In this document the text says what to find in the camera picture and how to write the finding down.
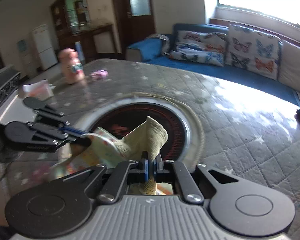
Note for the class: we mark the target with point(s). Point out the lying butterfly pillow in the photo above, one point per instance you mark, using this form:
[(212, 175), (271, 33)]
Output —
[(205, 48)]

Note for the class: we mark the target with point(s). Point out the pastel patterned children's shirt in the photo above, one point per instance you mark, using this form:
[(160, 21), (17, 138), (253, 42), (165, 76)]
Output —
[(72, 160)]

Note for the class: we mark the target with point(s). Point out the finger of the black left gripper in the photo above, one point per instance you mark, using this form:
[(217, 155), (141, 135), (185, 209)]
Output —
[(50, 116), (39, 138)]

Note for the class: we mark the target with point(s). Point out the plain beige pillow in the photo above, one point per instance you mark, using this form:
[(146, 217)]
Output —
[(289, 70)]

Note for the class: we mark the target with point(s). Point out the white refrigerator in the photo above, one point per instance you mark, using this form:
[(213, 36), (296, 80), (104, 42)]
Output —
[(46, 52)]

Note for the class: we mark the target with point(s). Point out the blue sofa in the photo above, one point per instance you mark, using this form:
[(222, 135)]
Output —
[(156, 48)]

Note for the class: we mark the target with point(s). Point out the tissue pack on table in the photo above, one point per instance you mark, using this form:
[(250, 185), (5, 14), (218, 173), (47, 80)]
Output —
[(40, 90)]

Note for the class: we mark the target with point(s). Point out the upright butterfly pillow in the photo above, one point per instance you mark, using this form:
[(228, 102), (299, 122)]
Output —
[(254, 50)]

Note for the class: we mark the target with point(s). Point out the small pink toy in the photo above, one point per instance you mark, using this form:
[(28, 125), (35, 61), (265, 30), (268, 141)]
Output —
[(99, 74)]

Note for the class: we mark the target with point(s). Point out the round stove plate in table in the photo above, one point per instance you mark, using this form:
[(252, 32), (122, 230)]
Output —
[(149, 136)]

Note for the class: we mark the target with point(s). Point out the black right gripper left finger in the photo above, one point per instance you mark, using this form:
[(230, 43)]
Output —
[(59, 207)]

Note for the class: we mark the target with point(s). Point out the grey quilted table cover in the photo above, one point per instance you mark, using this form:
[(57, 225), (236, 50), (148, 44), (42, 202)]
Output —
[(229, 170)]

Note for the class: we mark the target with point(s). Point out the pink cat-shaped bottle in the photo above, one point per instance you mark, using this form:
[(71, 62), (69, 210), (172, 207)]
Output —
[(71, 67)]

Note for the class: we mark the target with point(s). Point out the dark wooden cabinet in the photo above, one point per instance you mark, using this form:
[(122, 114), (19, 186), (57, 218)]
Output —
[(75, 30)]

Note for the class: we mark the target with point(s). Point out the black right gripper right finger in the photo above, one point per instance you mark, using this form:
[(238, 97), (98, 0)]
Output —
[(238, 206)]

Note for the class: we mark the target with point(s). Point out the brown door with glass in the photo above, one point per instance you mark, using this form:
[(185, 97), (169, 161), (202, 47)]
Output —
[(134, 20)]

